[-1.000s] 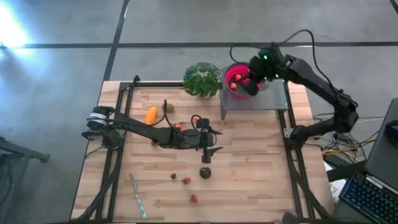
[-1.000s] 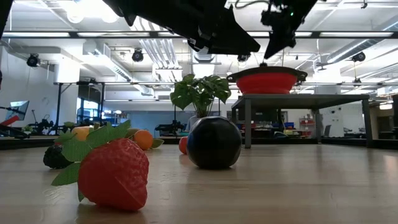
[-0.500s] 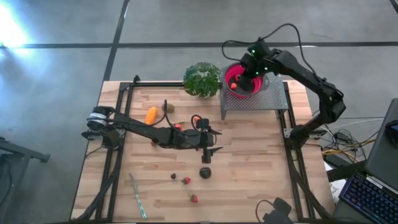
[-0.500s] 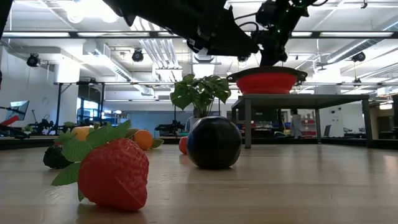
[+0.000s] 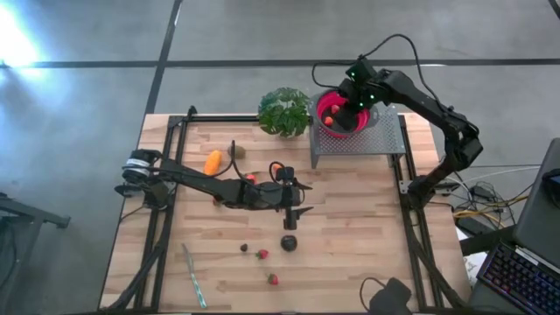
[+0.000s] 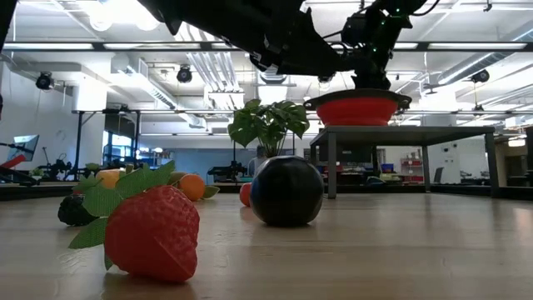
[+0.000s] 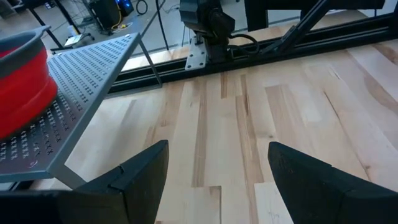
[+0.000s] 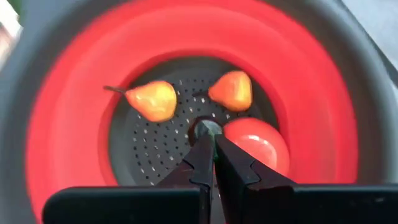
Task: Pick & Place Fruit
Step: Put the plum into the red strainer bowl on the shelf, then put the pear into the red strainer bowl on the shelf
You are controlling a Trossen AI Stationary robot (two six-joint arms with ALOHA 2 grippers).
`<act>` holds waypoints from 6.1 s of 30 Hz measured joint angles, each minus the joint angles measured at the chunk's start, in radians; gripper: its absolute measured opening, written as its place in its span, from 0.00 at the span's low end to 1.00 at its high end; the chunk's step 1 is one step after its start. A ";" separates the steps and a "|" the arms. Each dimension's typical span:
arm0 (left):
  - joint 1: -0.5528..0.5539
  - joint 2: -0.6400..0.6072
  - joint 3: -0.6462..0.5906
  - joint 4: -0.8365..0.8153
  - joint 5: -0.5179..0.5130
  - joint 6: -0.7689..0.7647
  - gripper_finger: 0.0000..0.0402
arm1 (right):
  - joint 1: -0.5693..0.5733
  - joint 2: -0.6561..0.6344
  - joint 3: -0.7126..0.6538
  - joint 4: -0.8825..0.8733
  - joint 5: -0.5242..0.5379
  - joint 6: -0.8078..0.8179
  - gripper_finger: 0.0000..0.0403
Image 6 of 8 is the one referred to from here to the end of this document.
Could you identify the red collapsible colander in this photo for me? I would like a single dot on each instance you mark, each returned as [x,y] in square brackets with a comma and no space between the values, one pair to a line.
[358,111]

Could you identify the small orange toy fruit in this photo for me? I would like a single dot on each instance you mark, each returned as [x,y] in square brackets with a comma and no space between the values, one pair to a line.
[245,195]

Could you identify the orange tangerine with leaf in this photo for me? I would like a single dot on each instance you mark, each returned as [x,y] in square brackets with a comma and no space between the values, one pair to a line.
[192,187]

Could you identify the brown toy kiwi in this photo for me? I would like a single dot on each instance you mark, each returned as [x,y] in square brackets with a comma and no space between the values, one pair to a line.
[175,178]

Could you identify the red toy strawberry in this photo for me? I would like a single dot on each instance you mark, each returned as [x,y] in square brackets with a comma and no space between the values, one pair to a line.
[154,237]

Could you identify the dark toy blackberry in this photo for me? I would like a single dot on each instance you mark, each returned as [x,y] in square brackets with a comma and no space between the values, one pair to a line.
[73,212]

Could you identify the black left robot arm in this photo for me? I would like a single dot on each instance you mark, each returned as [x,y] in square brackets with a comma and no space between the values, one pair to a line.
[200,21]

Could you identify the background black robot arm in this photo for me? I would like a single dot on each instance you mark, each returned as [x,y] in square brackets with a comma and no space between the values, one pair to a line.
[227,171]

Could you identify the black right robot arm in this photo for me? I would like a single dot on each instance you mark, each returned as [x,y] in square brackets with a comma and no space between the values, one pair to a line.
[399,14]

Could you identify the black overhead beam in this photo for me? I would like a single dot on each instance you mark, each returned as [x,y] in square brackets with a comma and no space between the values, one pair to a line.
[422,46]

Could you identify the grey perforated metal shelf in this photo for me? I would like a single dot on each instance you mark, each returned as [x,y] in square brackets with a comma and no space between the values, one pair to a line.
[399,134]

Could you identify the green plant in white pot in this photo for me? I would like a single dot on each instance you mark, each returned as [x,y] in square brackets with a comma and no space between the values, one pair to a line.
[266,123]

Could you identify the blue storage bin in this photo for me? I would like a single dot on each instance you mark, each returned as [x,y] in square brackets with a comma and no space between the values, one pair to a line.
[387,167]

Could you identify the person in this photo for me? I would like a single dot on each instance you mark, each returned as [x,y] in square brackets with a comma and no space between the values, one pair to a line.
[259,153]

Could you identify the black ceiling spotlight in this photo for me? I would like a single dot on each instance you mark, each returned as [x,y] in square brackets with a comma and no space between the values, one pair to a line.
[184,74]
[44,81]
[481,76]

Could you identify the long ceiling strip light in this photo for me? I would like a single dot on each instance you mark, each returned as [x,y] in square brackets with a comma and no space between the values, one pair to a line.
[479,46]
[48,46]

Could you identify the shelf with red bins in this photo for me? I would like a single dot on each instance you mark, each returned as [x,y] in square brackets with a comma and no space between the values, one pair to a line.
[412,178]

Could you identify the small green background plant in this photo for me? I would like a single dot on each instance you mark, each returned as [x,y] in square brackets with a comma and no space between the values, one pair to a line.
[91,166]

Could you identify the tilted computer monitor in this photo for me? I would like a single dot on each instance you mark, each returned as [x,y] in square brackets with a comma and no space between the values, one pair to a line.
[25,146]

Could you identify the red background bar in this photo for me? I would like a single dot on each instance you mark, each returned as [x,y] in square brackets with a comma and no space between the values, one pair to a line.
[12,161]

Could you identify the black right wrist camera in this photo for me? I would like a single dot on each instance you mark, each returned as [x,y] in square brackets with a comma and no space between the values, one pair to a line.
[358,29]

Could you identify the long silver ceiling duct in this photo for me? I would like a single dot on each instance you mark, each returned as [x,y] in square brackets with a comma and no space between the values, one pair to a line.
[479,62]

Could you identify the black aluminium table frame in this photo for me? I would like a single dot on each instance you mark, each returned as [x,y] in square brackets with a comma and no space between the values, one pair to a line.
[458,189]

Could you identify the black background post frame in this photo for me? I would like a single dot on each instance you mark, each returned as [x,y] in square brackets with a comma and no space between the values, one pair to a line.
[78,146]

